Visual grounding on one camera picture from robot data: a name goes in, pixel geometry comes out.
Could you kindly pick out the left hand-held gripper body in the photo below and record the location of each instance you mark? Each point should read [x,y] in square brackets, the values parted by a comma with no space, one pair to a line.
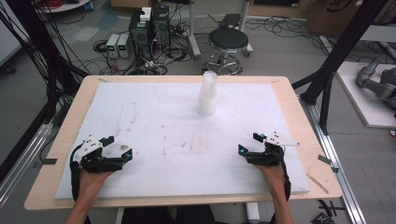
[99,163]

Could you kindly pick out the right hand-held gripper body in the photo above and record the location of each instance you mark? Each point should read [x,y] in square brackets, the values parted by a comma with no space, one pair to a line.
[267,157]

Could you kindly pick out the stack of translucent plastic cups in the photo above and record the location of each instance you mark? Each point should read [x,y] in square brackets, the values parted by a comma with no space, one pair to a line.
[207,96]

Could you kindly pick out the person's right hand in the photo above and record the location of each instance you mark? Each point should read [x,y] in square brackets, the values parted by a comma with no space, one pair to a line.
[275,179]

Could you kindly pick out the person's left hand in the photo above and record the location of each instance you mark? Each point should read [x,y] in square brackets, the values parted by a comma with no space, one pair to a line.
[90,185]

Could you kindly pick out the black tape strip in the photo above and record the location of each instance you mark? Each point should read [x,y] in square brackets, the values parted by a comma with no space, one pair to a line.
[49,161]
[324,159]

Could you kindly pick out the white foam mat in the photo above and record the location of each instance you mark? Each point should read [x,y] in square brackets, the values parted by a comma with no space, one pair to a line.
[174,133]

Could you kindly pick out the thin wooden stick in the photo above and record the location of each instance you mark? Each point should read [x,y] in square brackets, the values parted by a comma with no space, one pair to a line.
[317,183]

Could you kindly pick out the white table leg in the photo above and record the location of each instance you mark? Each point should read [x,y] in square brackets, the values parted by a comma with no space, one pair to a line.
[252,213]

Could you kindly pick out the person's dark trousers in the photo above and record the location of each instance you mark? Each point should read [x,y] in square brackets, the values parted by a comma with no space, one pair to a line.
[168,216]

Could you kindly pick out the grey bench power supply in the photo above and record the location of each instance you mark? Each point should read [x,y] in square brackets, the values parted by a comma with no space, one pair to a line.
[124,46]
[112,46]

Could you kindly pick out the black round stool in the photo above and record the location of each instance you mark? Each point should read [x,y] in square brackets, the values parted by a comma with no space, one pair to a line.
[228,39]

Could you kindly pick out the black computer tower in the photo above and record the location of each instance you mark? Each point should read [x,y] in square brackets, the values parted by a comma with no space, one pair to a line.
[161,29]
[140,37]

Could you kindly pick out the white floor board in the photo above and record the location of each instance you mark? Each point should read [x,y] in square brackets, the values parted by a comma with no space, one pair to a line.
[364,105]

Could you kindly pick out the grey desk leg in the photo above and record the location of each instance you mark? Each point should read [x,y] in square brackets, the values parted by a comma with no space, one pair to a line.
[246,25]
[193,34]

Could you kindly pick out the small white box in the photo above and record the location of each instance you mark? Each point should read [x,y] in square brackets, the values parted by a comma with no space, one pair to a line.
[145,14]

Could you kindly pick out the brown cardboard box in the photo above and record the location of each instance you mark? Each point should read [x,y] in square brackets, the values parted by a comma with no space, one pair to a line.
[336,15]

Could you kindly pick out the white cabinet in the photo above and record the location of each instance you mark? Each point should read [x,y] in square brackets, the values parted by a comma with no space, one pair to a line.
[7,34]

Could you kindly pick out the aluminium floor rail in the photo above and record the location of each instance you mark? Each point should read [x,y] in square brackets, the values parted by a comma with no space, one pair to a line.
[333,155]
[21,165]

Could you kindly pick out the black metal frame post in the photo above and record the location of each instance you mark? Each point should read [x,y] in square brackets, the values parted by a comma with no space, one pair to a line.
[339,53]
[43,46]

